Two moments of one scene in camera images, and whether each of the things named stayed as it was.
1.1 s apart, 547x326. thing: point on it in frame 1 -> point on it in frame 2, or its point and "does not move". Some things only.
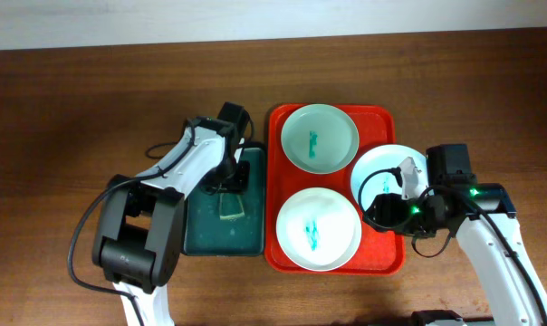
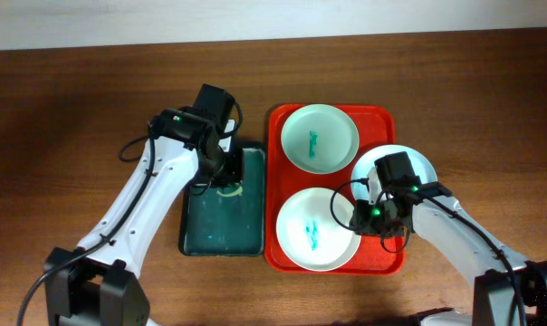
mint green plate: [320, 139] does not move
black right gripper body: [415, 215] -> [374, 219]
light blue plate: [378, 172] does not move
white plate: [319, 229] does not move
